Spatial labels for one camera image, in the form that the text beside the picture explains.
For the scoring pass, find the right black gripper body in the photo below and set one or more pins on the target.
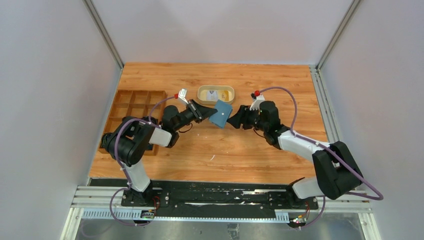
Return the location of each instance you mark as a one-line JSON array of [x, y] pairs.
[[254, 120]]

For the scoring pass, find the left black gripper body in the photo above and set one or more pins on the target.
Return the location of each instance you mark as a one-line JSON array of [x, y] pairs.
[[188, 116]]

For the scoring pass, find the blue card holder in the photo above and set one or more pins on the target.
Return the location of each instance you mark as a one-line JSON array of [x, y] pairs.
[[223, 113]]

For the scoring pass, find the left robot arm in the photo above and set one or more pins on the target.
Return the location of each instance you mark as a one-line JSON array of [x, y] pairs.
[[128, 143]]

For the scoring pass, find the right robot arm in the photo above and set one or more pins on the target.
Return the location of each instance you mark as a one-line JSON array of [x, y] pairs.
[[336, 172]]

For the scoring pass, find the card in tray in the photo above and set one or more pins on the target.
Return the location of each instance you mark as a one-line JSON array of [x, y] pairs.
[[212, 95]]

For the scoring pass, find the beige oval tray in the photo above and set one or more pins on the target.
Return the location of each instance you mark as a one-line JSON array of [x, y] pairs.
[[226, 94]]

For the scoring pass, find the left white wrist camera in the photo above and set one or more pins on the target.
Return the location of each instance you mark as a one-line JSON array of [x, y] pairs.
[[181, 96]]

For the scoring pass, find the aluminium frame rail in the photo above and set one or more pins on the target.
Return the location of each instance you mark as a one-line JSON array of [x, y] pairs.
[[325, 106]]

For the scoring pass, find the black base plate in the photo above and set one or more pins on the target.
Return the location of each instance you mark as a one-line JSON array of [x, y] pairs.
[[191, 199]]

